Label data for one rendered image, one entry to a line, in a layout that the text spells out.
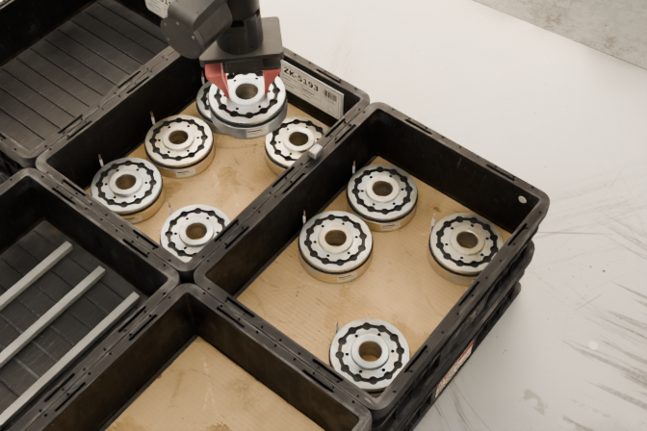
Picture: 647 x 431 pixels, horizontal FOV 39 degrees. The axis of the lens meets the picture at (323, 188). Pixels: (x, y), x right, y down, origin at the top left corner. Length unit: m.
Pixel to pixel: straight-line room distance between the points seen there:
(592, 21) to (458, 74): 1.32
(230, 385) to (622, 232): 0.70
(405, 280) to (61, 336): 0.47
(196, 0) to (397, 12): 0.88
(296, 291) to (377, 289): 0.11
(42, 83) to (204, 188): 0.36
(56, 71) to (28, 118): 0.11
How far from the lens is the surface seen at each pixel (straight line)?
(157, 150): 1.40
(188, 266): 1.17
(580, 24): 2.98
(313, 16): 1.83
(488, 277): 1.17
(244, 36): 1.10
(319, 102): 1.42
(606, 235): 1.54
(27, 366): 1.26
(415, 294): 1.26
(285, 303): 1.25
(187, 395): 1.20
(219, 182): 1.38
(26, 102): 1.56
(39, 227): 1.38
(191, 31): 1.01
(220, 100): 1.21
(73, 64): 1.60
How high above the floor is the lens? 1.90
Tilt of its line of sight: 52 degrees down
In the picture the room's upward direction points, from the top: straight up
